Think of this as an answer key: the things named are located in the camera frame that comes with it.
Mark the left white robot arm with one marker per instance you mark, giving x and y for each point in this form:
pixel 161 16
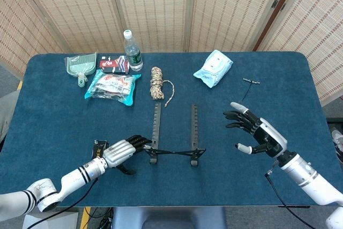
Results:
pixel 72 180

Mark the woven bamboo folding screen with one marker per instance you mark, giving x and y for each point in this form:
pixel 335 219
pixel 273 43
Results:
pixel 160 9

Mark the clear plastic water bottle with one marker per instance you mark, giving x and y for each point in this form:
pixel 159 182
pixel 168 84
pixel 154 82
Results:
pixel 133 54

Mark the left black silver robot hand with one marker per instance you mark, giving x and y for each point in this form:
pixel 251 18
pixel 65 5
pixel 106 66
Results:
pixel 118 152

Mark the small metal bar with black tie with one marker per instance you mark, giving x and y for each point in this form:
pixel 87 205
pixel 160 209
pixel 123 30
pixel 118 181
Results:
pixel 251 81

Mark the grey sneaker shoe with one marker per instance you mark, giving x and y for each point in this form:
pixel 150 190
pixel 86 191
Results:
pixel 338 143

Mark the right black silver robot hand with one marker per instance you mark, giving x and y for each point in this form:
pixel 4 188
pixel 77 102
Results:
pixel 268 137

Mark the white box on floor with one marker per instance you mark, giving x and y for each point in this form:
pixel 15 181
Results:
pixel 53 219

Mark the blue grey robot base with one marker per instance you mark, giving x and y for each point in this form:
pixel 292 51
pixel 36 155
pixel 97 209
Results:
pixel 168 218

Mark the red black printed packet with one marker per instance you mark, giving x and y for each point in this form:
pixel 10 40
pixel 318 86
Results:
pixel 113 64

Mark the pale green plastic dustpan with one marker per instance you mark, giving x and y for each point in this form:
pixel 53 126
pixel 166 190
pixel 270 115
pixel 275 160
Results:
pixel 81 65

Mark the brown wooden post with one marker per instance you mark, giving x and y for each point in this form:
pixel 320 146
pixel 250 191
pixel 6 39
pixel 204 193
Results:
pixel 278 11

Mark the light blue wet wipes pack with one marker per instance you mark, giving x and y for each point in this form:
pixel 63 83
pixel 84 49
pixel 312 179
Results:
pixel 214 69

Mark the blue felt table cover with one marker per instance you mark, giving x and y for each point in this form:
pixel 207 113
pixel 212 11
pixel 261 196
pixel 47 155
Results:
pixel 53 119

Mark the black box with gold print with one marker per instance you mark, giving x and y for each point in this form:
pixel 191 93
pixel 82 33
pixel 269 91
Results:
pixel 99 148

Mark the black folding metal stand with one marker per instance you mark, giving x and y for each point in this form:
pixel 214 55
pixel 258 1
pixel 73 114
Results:
pixel 155 121

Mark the teal clear snack bag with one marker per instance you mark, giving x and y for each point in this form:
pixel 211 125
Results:
pixel 112 87

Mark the metal screen hinge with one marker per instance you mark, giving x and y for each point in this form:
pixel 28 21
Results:
pixel 274 4
pixel 283 7

